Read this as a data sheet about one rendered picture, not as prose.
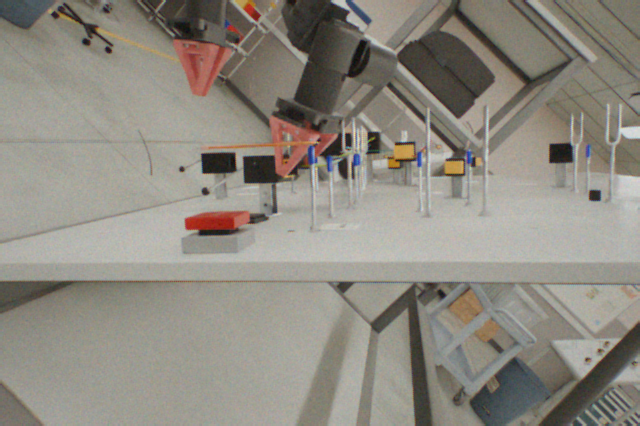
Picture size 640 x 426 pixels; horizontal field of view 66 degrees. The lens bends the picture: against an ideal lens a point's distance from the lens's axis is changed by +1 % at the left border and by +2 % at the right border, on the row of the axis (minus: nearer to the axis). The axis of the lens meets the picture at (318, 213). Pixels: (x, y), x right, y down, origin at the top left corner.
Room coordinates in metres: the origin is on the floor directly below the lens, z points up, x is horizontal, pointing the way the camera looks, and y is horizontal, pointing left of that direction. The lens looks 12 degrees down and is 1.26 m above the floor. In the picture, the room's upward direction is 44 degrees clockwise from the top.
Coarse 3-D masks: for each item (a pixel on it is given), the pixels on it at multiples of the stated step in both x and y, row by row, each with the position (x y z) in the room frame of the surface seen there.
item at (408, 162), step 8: (400, 144) 1.20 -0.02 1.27; (408, 144) 1.19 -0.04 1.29; (416, 144) 1.20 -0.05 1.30; (416, 152) 1.20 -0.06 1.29; (400, 160) 1.20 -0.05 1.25; (408, 160) 1.19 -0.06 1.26; (416, 160) 1.20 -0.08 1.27; (408, 168) 1.23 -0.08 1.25; (408, 176) 1.23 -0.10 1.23; (400, 184) 1.23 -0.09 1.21; (408, 184) 1.23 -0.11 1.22; (416, 184) 1.22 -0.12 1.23
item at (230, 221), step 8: (192, 216) 0.44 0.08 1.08; (200, 216) 0.44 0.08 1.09; (208, 216) 0.44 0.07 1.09; (216, 216) 0.44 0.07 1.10; (224, 216) 0.44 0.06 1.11; (232, 216) 0.44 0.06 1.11; (240, 216) 0.45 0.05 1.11; (248, 216) 0.48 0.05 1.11; (184, 224) 0.44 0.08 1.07; (192, 224) 0.44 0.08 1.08; (200, 224) 0.44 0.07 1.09; (208, 224) 0.44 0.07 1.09; (216, 224) 0.44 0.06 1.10; (224, 224) 0.44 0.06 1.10; (232, 224) 0.44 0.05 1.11; (240, 224) 0.45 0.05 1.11; (200, 232) 0.45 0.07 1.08; (208, 232) 0.45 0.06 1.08; (216, 232) 0.45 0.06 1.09; (224, 232) 0.45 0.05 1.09; (232, 232) 0.46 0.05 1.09
